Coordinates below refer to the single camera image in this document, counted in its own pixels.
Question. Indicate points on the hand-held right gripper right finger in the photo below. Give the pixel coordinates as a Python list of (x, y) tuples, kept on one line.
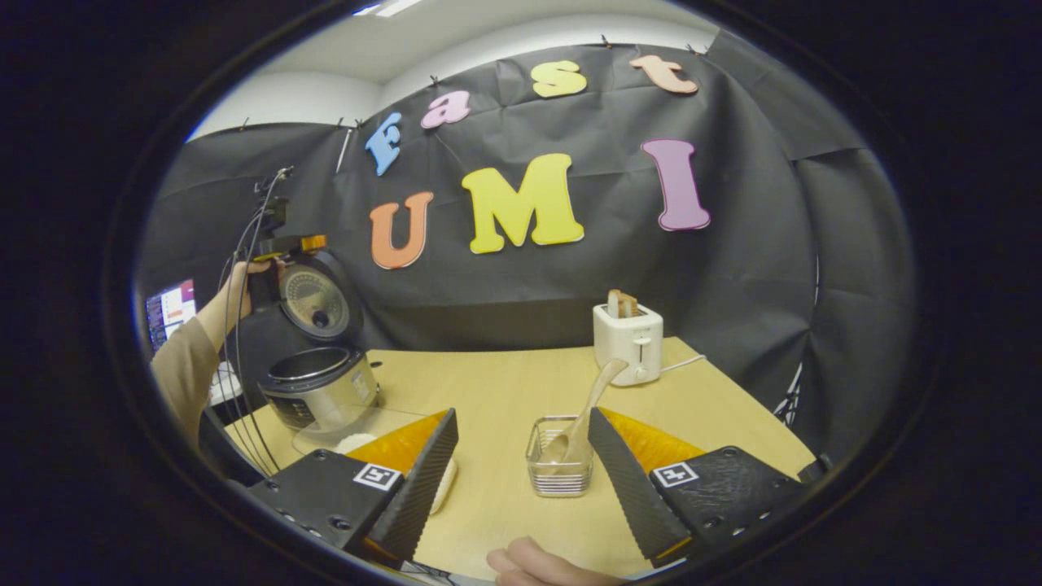
[(631, 496)]

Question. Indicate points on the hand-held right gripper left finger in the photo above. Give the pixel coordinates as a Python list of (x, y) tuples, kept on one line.
[(423, 488)]

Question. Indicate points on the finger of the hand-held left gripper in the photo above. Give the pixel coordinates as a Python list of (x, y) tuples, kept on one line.
[(305, 244)]

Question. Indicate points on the clear tray of rice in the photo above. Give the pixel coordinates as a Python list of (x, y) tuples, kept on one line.
[(354, 443)]

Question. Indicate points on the wooden spoon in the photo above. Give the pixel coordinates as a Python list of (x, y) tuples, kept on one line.
[(598, 399)]

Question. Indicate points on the black silver rice cooker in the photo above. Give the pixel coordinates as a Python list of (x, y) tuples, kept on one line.
[(317, 382)]

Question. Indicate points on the computer monitor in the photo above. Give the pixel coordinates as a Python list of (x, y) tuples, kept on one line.
[(171, 313)]

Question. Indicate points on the white toaster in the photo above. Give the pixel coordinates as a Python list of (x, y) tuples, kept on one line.
[(627, 342)]

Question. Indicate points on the toast bread slice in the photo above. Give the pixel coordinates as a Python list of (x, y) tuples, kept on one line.
[(623, 303)]

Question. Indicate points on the black backdrop cloth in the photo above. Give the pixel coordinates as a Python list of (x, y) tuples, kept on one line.
[(570, 277)]

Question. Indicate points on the ceiling light panel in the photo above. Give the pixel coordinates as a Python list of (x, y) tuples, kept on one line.
[(391, 6)]

